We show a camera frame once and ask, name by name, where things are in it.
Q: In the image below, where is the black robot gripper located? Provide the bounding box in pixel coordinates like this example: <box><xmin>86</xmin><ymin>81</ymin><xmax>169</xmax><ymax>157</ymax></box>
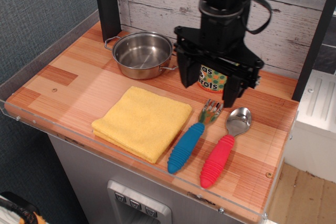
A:
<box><xmin>174</xmin><ymin>0</ymin><xmax>264</xmax><ymax>108</ymax></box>

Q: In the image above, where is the yellow rag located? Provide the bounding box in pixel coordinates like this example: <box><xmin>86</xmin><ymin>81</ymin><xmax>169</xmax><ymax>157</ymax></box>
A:
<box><xmin>91</xmin><ymin>87</ymin><xmax>192</xmax><ymax>164</ymax></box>

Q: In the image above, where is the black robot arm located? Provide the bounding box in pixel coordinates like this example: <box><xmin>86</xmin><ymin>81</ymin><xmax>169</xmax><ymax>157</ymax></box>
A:
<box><xmin>174</xmin><ymin>0</ymin><xmax>272</xmax><ymax>108</ymax></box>

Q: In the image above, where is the peas and carrots toy can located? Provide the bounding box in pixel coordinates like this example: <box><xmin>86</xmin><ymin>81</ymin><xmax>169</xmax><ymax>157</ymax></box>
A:
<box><xmin>198</xmin><ymin>65</ymin><xmax>228</xmax><ymax>93</ymax></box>

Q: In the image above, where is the small steel pot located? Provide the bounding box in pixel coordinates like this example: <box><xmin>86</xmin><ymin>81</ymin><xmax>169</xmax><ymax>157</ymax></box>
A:
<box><xmin>104</xmin><ymin>31</ymin><xmax>178</xmax><ymax>80</ymax></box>

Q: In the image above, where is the white toy sink unit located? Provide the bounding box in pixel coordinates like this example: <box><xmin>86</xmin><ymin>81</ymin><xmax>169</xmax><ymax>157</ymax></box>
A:
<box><xmin>284</xmin><ymin>70</ymin><xmax>335</xmax><ymax>182</ymax></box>

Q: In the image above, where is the grey toy fridge cabinet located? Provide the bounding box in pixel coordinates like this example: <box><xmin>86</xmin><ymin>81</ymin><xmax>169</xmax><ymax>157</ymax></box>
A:
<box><xmin>48</xmin><ymin>133</ymin><xmax>239</xmax><ymax>224</ymax></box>

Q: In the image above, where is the silver dispenser button panel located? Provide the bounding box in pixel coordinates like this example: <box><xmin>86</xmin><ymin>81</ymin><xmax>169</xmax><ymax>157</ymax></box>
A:
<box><xmin>107</xmin><ymin>180</ymin><xmax>173</xmax><ymax>223</ymax></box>

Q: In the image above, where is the clear acrylic table guard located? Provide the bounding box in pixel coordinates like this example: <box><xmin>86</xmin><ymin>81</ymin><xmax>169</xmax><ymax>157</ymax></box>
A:
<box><xmin>1</xmin><ymin>12</ymin><xmax>298</xmax><ymax>223</ymax></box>

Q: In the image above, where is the orange object bottom left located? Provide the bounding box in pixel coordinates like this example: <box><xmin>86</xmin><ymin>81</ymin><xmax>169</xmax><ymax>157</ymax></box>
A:
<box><xmin>34</xmin><ymin>212</ymin><xmax>48</xmax><ymax>224</ymax></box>

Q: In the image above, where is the red handled spoon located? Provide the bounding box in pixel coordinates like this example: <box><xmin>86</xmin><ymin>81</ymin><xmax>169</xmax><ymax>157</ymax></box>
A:
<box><xmin>200</xmin><ymin>107</ymin><xmax>252</xmax><ymax>188</ymax></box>

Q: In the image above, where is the blue handled fork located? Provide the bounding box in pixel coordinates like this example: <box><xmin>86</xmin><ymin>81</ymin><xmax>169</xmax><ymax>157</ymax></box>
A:
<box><xmin>167</xmin><ymin>99</ymin><xmax>224</xmax><ymax>174</ymax></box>

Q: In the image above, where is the dark vertical post left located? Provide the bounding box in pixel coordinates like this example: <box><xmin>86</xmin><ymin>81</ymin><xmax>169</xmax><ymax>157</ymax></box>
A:
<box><xmin>97</xmin><ymin>0</ymin><xmax>121</xmax><ymax>41</ymax></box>

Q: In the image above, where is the dark vertical post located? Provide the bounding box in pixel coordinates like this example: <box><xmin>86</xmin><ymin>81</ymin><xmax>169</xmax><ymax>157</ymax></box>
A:
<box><xmin>292</xmin><ymin>0</ymin><xmax>335</xmax><ymax>102</ymax></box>
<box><xmin>97</xmin><ymin>0</ymin><xmax>121</xmax><ymax>41</ymax></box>

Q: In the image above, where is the dark vertical post right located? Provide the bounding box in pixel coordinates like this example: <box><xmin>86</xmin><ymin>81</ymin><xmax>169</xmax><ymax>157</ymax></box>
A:
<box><xmin>292</xmin><ymin>0</ymin><xmax>335</xmax><ymax>102</ymax></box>

